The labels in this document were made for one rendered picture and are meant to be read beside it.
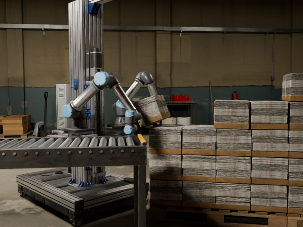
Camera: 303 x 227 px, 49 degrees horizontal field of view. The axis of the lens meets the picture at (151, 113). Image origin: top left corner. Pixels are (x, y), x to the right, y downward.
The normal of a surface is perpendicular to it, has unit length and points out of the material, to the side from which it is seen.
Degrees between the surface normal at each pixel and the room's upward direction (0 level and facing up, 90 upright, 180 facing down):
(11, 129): 89
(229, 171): 90
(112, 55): 90
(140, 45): 90
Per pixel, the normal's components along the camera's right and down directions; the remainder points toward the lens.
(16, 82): 0.11, 0.06
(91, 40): 0.69, 0.04
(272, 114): -0.22, 0.06
